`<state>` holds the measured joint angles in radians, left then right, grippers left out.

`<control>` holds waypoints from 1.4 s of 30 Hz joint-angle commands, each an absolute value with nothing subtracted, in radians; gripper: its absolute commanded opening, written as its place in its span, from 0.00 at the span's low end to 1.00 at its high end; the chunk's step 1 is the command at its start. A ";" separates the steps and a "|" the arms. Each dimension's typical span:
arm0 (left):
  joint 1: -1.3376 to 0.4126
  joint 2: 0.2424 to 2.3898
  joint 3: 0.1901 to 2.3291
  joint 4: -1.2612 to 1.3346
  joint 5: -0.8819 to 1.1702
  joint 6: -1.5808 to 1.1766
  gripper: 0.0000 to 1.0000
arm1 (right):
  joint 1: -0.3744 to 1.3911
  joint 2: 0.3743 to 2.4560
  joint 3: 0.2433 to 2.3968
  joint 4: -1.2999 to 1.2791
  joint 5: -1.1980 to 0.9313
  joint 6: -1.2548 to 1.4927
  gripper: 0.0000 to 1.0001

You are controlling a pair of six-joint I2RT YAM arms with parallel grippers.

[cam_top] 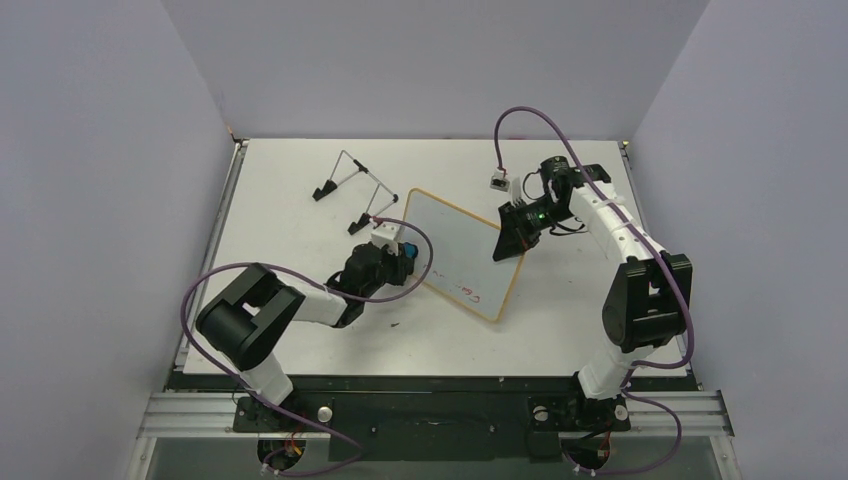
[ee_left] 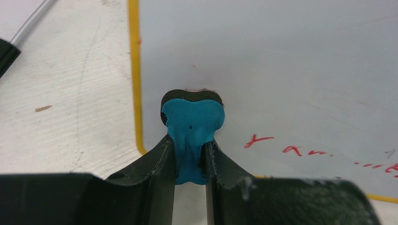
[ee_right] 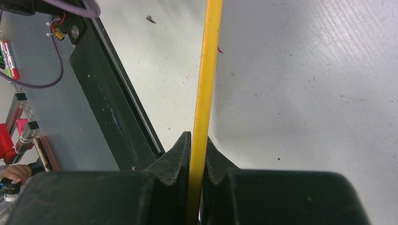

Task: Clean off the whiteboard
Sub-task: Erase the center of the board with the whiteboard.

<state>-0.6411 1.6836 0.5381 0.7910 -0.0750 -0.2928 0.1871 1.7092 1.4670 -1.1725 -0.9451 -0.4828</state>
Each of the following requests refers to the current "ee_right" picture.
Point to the person's bare hand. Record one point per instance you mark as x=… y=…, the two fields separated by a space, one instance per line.
x=18 y=173

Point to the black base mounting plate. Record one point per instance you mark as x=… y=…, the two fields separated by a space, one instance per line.
x=122 y=119

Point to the green marker pen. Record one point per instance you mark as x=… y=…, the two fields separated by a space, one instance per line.
x=5 y=60

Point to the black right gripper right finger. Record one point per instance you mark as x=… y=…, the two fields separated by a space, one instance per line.
x=235 y=196

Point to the red plastic clamp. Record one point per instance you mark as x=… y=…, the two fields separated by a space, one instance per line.
x=7 y=149

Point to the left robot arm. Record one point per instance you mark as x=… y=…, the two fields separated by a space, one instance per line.
x=30 y=7

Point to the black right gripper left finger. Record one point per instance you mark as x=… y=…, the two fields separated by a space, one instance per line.
x=153 y=196

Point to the yellow framed whiteboard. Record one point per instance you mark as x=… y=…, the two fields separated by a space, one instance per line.
x=207 y=68

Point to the red marker pen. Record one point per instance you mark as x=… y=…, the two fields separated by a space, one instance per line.
x=11 y=64

